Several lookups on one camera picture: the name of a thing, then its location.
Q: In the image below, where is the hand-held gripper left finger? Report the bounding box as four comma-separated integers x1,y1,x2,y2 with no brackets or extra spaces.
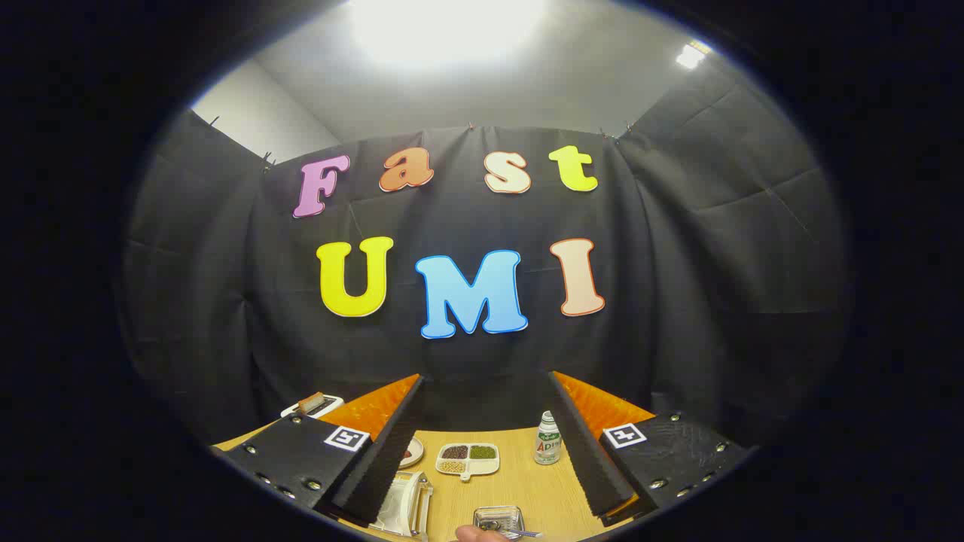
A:
215,374,426,528

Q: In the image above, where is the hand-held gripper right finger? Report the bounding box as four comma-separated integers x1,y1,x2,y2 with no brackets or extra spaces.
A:
548,370,755,528

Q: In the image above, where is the white wire dish rack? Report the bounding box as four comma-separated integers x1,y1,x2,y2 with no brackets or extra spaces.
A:
369,470,434,541

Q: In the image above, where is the spoon with blue checked handle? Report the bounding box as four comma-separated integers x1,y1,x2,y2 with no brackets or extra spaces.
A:
482,519,542,539

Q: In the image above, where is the metal mesh basket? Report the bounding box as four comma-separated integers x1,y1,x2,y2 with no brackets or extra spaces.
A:
473,506,524,539

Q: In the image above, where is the white divided bean dish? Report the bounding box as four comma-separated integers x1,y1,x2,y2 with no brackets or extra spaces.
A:
436,443,500,482

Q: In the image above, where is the small white drink bottle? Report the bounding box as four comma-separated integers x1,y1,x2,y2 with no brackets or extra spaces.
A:
534,410,563,466

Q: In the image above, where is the white toaster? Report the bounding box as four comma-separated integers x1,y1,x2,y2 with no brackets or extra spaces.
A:
280,391,345,419

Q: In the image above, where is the black backdrop cloth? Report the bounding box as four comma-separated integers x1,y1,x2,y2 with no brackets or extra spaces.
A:
113,53,856,452

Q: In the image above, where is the large ceiling light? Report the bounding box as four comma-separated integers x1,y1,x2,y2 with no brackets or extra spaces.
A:
350,0,547,70

